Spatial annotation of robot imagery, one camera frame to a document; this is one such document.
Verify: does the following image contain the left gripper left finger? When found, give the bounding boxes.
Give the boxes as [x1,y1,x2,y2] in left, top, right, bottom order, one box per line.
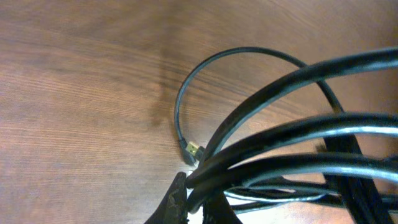
[145,172,188,224]

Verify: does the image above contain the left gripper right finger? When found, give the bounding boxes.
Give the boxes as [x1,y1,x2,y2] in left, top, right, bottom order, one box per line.
[202,193,242,224]

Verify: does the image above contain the black usb cable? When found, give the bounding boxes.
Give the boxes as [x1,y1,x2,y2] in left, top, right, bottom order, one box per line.
[174,46,345,167]
[185,46,398,224]

